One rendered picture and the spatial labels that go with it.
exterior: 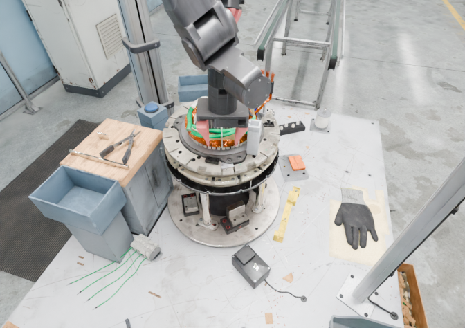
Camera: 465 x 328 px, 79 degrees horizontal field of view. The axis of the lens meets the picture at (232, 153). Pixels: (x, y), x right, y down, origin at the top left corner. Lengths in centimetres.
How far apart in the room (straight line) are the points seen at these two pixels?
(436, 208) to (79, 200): 78
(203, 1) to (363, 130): 107
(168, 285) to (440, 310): 148
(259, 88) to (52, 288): 79
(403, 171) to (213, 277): 191
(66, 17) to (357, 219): 259
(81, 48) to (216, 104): 247
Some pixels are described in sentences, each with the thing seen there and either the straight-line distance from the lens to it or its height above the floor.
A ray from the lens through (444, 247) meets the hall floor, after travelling 219.
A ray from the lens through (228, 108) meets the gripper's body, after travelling 54.
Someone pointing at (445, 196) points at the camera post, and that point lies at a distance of 55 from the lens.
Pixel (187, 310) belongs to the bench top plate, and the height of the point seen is 78.
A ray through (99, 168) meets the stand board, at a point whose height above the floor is 107.
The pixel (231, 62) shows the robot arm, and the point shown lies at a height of 138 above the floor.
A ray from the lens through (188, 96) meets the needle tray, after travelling 101.
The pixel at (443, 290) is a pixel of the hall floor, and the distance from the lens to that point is 203.
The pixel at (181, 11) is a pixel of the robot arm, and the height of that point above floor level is 146.
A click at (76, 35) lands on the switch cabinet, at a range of 291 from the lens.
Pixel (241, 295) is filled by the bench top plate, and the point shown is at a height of 78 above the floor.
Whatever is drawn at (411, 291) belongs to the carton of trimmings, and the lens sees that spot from 179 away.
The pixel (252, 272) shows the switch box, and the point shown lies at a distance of 83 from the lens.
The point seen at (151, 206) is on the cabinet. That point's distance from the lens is 92.
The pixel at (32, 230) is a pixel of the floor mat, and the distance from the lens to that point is 221.
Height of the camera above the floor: 159
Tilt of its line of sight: 45 degrees down
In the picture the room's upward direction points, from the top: straight up
